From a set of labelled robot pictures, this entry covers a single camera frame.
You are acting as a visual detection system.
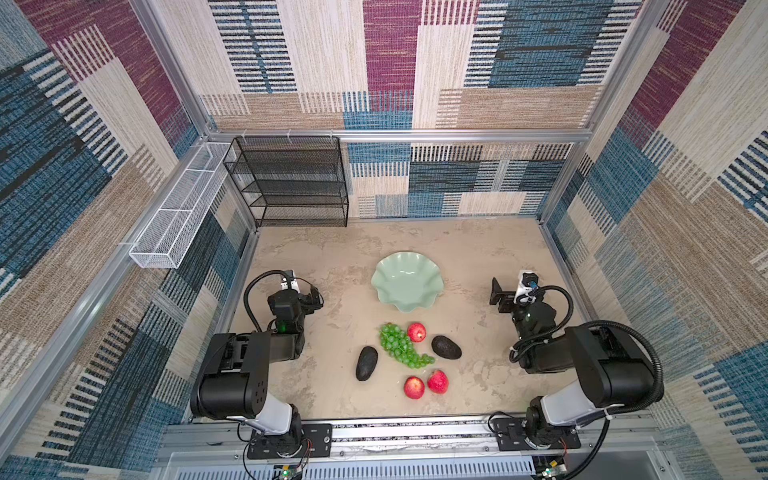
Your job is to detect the dark avocado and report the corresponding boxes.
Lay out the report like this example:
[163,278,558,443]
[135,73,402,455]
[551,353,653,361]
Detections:
[431,335,463,360]
[355,346,379,382]

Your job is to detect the red apple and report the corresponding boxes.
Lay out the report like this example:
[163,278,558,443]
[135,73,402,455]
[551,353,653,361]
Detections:
[403,376,425,400]
[407,322,427,343]
[427,370,450,394]

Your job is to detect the light green scalloped bowl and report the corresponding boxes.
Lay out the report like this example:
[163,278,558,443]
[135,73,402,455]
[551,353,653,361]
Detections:
[371,251,444,313]

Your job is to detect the green fake grape bunch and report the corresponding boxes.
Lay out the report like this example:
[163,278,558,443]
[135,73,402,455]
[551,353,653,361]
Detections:
[379,323,435,369]

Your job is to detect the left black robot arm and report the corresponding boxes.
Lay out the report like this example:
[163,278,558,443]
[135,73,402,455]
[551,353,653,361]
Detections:
[190,270,324,460]

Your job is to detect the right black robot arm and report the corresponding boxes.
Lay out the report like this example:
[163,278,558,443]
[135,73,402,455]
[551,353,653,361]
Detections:
[488,271,664,451]

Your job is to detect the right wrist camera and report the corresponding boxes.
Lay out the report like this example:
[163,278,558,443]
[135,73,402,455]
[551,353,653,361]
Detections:
[515,270,539,305]

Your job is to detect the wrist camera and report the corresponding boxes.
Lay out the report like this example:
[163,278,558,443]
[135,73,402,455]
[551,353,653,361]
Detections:
[515,270,539,305]
[280,270,301,293]

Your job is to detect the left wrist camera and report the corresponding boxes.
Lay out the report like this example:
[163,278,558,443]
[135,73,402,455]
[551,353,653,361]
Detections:
[280,270,301,293]

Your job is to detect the black wire shelf rack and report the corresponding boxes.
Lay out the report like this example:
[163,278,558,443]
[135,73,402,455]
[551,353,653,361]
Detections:
[223,136,349,228]

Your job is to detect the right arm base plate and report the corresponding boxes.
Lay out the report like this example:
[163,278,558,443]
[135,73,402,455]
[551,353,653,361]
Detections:
[490,416,581,452]

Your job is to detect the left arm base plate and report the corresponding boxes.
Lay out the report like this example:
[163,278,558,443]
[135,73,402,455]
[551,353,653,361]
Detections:
[245,423,333,462]

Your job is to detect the white mesh wall basket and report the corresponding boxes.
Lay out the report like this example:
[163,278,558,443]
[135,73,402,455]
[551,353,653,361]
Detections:
[129,142,229,269]

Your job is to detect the aluminium front rail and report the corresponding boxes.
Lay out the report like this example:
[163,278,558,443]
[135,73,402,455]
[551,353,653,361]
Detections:
[153,411,662,467]

